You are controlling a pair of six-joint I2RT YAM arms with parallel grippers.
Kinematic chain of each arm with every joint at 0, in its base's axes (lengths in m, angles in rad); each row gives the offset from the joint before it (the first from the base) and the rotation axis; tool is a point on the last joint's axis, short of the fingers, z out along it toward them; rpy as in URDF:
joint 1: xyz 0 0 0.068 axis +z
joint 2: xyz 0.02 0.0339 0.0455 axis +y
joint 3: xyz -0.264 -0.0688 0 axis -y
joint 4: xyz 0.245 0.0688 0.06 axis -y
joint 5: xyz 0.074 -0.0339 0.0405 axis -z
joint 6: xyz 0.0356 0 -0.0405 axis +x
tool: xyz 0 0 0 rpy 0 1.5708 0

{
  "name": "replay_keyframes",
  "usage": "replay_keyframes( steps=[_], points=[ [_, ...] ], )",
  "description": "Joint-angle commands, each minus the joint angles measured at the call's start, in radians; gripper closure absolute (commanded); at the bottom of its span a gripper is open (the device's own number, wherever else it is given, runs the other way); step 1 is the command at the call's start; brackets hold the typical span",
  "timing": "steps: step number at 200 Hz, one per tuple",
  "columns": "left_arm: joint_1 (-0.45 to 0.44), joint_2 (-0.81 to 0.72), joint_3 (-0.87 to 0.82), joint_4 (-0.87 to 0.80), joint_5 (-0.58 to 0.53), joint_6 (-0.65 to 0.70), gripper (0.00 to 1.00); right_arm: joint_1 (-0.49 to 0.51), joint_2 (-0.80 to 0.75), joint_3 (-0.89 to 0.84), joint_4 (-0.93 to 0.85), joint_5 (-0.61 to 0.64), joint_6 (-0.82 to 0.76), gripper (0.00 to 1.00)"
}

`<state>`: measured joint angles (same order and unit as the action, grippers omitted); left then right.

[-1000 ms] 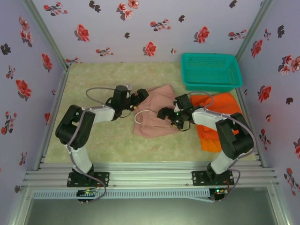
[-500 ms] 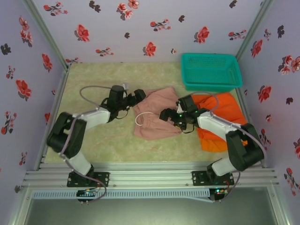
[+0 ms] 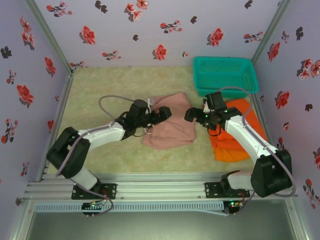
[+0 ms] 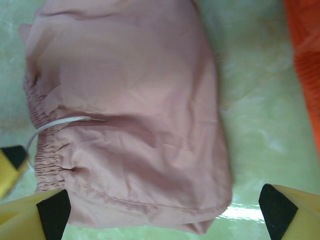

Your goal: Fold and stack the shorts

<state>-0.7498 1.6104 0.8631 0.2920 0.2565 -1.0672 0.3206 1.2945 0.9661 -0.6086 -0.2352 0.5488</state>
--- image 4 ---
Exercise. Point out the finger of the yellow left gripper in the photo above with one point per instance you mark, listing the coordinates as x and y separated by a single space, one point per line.
7 175

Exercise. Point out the pink shorts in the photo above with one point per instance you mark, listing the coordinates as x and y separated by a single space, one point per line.
137 87

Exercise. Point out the bright orange textured shorts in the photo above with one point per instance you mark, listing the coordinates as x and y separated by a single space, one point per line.
307 62

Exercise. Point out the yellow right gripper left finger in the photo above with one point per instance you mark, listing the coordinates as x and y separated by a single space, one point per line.
22 220

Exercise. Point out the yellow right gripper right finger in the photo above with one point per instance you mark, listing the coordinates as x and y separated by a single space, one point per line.
300 217

